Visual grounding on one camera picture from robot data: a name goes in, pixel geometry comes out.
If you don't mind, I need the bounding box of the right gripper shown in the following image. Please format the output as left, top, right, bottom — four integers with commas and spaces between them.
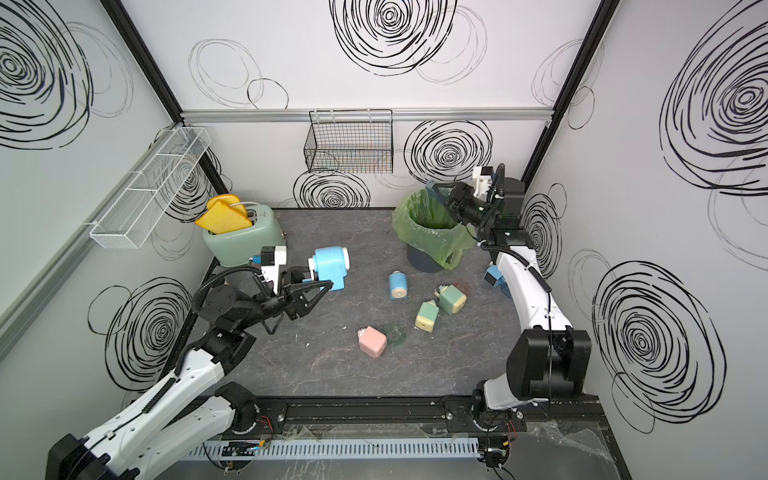
433, 184, 496, 232

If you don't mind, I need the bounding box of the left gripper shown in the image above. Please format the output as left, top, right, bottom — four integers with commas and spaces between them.
237, 269, 329, 334

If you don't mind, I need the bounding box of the blue translucent sharpener tray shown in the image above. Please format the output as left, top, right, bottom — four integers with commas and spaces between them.
425, 182, 445, 206

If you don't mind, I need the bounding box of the blue sharpener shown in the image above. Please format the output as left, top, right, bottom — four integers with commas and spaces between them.
388, 271, 408, 300
308, 246, 351, 291
484, 264, 505, 288

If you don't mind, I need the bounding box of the pink pencil sharpener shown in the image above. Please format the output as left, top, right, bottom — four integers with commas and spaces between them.
357, 326, 388, 358

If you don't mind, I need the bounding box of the clear sharpener tray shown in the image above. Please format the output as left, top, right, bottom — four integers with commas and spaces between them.
382, 322, 406, 347

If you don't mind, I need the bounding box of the green sharpener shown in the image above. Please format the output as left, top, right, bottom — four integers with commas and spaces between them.
435, 285, 467, 314
414, 300, 439, 332

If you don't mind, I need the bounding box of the green sharpener bottom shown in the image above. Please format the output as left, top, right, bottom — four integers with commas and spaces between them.
414, 300, 439, 332

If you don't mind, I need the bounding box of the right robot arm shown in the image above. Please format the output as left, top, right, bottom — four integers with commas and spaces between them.
427, 165, 592, 411

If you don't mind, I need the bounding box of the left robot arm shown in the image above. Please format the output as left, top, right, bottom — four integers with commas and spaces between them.
45, 265, 334, 479

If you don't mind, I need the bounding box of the bin with green bag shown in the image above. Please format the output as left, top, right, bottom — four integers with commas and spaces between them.
391, 189, 475, 273

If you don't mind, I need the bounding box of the mint green toaster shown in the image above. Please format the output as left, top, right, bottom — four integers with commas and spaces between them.
201, 205, 286, 267

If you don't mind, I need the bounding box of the yellow toy toast slice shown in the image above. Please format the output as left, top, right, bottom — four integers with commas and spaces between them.
195, 194, 253, 235

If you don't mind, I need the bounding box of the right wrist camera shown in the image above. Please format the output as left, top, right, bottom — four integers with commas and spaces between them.
472, 166, 494, 201

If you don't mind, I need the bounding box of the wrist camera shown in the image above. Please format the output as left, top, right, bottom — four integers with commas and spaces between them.
472, 166, 494, 201
251, 245, 287, 294

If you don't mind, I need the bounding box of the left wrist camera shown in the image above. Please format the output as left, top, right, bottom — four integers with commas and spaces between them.
251, 245, 287, 294

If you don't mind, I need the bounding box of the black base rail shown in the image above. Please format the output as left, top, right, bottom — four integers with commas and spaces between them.
224, 395, 606, 439

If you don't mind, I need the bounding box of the black wire basket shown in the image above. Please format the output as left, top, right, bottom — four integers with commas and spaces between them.
303, 109, 394, 174

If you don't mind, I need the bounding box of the grey slotted cable duct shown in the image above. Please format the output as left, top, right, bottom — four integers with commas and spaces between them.
182, 438, 481, 464

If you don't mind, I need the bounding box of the white wire shelf basket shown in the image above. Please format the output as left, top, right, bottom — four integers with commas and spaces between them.
89, 126, 211, 249

